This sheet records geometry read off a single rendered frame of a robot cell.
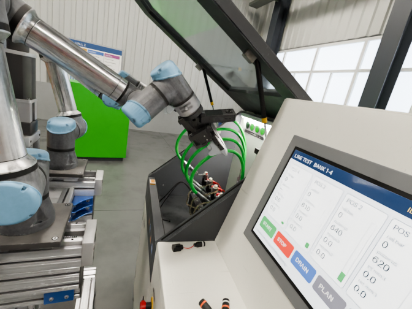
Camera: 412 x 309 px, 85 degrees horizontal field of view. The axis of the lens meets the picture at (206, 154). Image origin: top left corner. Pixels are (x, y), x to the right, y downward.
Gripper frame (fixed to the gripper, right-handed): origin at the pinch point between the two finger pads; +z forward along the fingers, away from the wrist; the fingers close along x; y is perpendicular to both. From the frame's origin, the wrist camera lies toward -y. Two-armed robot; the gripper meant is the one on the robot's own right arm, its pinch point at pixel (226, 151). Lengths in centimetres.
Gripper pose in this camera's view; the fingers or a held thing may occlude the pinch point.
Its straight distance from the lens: 80.0
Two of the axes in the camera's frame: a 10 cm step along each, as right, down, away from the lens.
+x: 0.9, 5.9, -8.0
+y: -8.6, 4.5, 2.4
